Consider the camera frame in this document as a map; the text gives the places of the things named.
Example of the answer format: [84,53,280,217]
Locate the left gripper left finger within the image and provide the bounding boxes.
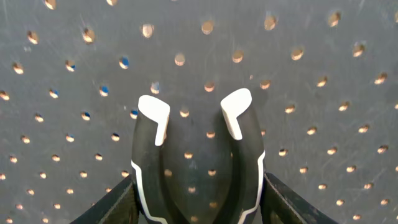
[70,175,139,224]

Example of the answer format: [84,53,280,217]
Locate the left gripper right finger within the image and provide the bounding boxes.
[260,172,340,224]

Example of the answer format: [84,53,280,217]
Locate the black and white pliers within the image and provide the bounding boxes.
[130,88,266,224]

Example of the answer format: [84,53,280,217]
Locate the black pegboard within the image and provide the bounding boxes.
[0,0,398,224]

